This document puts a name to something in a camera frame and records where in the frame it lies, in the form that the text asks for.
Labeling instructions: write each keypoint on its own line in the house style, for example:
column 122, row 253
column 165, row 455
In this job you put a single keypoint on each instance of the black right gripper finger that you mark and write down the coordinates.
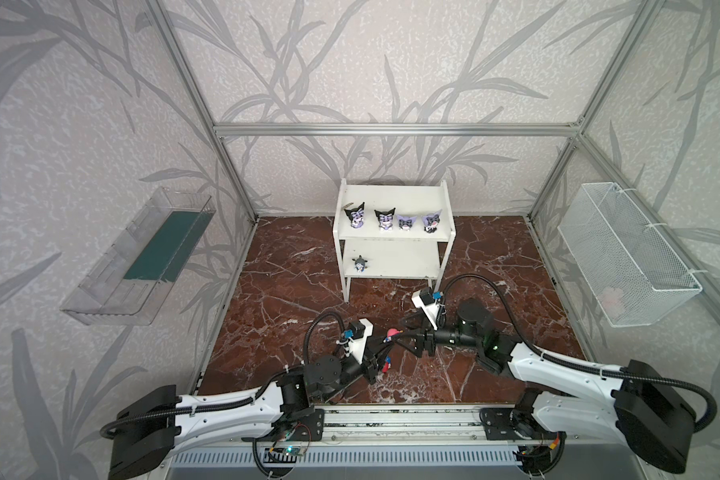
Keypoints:
column 403, row 344
column 412, row 321

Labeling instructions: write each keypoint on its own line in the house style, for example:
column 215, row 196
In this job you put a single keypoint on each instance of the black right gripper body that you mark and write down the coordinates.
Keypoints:
column 423, row 342

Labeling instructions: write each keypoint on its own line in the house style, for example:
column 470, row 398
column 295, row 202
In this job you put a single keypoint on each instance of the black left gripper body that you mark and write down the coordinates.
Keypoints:
column 371, row 358

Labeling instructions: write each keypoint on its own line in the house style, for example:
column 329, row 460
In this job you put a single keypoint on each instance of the grey blue penguin toy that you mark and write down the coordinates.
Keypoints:
column 360, row 264

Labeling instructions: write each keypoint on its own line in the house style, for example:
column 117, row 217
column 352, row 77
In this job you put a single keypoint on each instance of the purple winged figure toy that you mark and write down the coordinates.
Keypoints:
column 406, row 223

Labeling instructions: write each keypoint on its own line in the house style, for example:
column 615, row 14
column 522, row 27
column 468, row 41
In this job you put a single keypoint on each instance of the purple hat figure toy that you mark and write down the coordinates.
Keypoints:
column 431, row 221

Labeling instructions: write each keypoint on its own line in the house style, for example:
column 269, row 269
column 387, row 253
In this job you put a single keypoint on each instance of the black purple figure toy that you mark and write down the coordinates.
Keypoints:
column 355, row 214
column 385, row 218

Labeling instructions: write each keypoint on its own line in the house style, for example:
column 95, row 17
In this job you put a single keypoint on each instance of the pink red blue toy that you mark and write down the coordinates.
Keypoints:
column 390, row 334

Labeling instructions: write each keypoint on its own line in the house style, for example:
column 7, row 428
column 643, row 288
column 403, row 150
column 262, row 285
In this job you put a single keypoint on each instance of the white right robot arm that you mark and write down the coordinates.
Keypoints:
column 633, row 405

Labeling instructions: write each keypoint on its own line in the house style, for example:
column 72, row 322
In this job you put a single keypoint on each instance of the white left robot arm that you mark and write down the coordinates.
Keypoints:
column 164, row 423

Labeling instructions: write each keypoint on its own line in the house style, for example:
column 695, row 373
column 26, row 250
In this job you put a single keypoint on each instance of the white two-tier shelf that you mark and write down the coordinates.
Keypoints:
column 394, row 254

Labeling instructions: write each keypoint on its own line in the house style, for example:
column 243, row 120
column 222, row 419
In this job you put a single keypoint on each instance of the pink toy in basket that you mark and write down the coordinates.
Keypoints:
column 612, row 301

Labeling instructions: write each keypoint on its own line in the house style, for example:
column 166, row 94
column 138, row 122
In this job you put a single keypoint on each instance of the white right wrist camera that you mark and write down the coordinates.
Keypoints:
column 430, row 303

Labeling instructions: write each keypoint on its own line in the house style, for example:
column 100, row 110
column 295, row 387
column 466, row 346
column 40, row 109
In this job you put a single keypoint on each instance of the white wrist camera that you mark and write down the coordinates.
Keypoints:
column 430, row 303
column 355, row 337

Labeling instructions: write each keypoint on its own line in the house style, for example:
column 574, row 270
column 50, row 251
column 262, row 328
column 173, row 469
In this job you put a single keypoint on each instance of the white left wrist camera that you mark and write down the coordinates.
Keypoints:
column 355, row 337

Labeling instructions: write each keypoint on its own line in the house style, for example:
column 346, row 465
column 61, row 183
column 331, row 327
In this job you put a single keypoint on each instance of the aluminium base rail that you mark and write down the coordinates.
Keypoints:
column 438, row 423

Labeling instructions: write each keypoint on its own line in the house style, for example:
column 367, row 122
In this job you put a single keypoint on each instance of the white wire mesh basket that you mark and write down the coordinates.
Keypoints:
column 616, row 245

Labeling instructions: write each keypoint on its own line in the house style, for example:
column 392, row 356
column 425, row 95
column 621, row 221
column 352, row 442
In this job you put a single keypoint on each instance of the clear plastic wall bin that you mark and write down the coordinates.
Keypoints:
column 130, row 283

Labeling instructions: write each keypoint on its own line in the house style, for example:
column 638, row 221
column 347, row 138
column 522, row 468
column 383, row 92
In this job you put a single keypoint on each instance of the aluminium frame horizontal bar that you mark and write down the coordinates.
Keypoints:
column 225, row 130

